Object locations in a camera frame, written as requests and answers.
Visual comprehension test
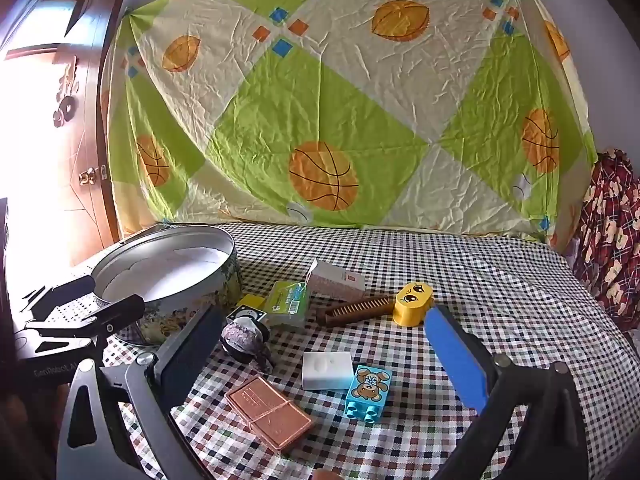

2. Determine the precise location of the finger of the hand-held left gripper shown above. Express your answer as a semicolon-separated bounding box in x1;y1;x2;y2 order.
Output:
22;275;96;318
25;294;146;343

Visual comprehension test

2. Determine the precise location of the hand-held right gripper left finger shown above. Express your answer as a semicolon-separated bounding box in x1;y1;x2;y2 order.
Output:
57;304;227;480

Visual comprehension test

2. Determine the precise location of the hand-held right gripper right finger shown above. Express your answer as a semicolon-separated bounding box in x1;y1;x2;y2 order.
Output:
424;304;586;480

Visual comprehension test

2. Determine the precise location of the yellow face toy block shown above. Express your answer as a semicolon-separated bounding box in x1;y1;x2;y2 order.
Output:
391;281;437;328

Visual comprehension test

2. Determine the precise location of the round metal tin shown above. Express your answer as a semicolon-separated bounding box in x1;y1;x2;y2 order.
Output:
90;224;244;347

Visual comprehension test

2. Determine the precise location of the yellow box with round print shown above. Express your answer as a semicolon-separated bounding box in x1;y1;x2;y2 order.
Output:
225;294;268;331

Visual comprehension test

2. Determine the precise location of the copper rectangular box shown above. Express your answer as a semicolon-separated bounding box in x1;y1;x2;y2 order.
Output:
224;376;316;456

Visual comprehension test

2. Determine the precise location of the blue bear toy block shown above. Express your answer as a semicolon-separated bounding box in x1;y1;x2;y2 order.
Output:
343;365;392;421

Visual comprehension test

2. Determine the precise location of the green packet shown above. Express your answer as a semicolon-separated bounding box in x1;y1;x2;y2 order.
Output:
263;280;311;330

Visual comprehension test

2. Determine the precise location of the brown comb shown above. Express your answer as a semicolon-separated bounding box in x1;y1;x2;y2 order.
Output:
316;294;398;330

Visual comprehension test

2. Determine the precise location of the white square box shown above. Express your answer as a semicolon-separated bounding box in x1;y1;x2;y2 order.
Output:
301;351;354;391

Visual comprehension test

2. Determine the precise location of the pink and white small box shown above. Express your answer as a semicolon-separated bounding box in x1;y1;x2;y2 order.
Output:
305;258;367;303

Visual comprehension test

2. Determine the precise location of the checkered tablecloth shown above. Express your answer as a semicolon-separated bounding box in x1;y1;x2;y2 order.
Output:
15;220;640;480

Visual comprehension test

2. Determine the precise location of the wooden door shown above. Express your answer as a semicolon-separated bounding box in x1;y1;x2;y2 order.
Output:
0;0;133;268

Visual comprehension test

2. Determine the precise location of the red bear print blanket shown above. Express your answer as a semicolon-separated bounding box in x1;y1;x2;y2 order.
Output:
570;147;640;333

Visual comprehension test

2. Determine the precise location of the gold door ornament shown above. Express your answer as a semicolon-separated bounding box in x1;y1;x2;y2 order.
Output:
52;57;81;126

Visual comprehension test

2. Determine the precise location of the basketball print bed sheet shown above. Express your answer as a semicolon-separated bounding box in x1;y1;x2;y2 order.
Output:
102;0;601;248

